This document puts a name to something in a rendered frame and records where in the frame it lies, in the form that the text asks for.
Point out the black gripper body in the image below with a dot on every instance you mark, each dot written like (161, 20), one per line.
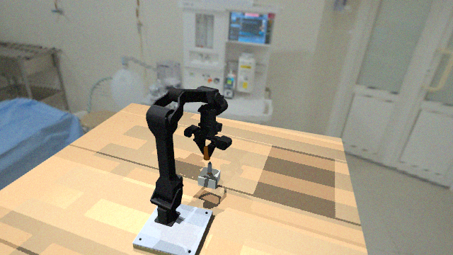
(207, 131)

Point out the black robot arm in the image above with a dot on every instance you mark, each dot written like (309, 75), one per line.
(163, 122)

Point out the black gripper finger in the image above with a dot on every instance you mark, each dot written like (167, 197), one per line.
(211, 148)
(200, 144)

